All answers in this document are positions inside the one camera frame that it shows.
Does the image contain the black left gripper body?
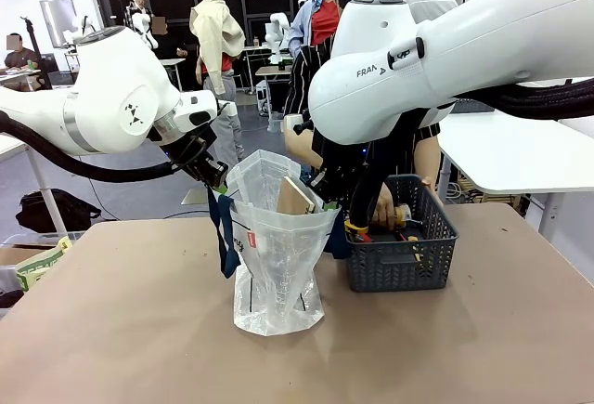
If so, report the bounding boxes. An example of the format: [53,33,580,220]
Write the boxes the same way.
[157,124,219,180]

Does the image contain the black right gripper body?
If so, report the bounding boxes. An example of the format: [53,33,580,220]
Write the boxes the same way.
[310,130,373,202]

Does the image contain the brown cardboard box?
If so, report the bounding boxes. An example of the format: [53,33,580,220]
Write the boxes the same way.
[277,176,317,215]
[0,244,32,267]

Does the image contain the small yellow white bottle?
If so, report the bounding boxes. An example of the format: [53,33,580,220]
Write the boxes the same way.
[393,203,413,229]

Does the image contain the translucent shopping bag navy handles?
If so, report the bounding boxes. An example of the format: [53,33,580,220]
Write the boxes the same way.
[207,148,350,336]

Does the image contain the person's left forearm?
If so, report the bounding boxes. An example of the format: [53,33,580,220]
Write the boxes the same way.
[414,136,442,182]

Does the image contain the person's right forearm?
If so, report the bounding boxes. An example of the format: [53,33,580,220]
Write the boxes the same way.
[283,132,326,171]

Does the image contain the black fabric bag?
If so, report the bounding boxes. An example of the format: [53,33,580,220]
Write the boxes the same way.
[16,189,102,234]

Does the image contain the person's right hand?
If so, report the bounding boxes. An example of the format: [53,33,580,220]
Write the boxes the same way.
[370,183,400,228]

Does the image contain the person in striped black shirt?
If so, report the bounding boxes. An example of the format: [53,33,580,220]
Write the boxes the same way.
[283,36,442,177]

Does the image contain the yellow black packaged item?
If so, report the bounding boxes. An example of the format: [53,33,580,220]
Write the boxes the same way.
[407,235,425,264]

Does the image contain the light wooden desk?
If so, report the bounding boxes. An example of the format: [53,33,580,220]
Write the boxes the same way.
[253,64,294,112]

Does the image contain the white side table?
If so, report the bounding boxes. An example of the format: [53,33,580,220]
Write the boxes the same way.
[435,81,594,238]

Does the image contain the green white carton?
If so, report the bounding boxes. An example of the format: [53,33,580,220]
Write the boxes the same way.
[15,235,74,292]

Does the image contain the black tripod stand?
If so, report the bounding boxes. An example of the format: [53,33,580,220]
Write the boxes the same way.
[20,16,53,92]

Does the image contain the grey standing board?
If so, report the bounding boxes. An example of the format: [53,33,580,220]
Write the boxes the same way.
[39,0,78,48]

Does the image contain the seated person dark shirt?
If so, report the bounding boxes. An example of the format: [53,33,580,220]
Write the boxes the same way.
[3,33,44,72]

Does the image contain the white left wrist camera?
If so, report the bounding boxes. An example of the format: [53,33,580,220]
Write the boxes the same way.
[215,99,239,120]

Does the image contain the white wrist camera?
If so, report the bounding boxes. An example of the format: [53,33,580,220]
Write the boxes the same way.
[215,99,239,120]
[282,113,315,138]

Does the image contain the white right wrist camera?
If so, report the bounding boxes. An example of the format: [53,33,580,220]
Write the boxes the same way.
[282,113,315,138]

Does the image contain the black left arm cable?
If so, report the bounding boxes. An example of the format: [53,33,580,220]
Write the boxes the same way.
[0,110,187,185]

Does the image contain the black right arm cable sleeve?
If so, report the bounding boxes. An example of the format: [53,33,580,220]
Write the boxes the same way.
[343,76,594,234]

